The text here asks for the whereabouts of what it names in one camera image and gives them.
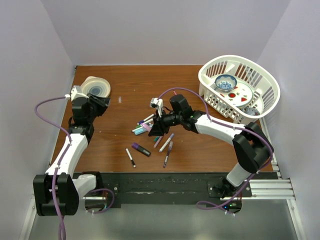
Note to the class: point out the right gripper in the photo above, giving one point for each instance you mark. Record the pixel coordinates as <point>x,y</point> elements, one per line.
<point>159,127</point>

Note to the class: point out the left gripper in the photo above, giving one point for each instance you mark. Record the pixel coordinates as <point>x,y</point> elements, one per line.
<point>102,103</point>

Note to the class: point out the pink highlighter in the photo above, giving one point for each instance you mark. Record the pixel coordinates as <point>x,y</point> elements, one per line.
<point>146,126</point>

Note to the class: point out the purple black highlighter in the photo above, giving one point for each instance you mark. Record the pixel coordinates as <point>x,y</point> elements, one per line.
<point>141,149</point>

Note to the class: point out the black capped white marker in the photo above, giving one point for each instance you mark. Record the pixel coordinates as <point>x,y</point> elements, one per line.
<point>130,157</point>

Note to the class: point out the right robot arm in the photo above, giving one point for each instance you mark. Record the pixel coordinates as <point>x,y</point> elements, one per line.
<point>251,146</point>

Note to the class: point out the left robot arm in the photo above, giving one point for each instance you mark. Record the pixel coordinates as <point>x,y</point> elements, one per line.
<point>66,160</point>

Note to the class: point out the pink clear pen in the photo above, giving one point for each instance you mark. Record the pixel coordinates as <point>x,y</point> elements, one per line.
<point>158,141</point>

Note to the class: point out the dark purple pen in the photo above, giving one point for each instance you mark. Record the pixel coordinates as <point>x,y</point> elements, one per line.
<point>167,154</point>

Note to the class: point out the lilac capped white marker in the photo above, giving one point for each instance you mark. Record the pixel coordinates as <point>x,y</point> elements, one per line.
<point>166,142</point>

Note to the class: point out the cream swirl plate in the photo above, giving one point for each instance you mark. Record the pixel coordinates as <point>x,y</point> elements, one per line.
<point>96,86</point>

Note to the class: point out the light blue highlighter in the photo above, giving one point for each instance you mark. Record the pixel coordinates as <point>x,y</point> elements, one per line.
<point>141,131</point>

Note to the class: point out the blue capped white marker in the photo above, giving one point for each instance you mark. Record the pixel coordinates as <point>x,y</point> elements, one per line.
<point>146,119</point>

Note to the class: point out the dark blue white marker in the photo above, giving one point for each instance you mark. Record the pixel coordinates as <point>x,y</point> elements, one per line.
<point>140,127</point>

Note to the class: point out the blue white bowl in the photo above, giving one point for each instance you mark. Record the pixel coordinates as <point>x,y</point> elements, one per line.
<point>226,82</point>

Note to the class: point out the white laundry basket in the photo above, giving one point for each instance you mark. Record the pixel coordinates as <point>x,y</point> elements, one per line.
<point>265,87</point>

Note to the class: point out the white fruit pattern plate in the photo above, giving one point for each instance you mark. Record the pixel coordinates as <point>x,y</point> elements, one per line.
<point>239,97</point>

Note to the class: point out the grey patterned cup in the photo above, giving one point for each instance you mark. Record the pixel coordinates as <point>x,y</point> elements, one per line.
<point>252,111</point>

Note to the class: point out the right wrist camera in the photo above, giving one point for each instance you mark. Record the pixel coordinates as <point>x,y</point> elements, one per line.
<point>156,103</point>

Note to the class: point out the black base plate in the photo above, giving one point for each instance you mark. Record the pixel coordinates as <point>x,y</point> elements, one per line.
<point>128,188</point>

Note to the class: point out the aluminium rail frame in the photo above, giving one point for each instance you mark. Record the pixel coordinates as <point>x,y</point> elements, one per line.
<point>267,186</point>

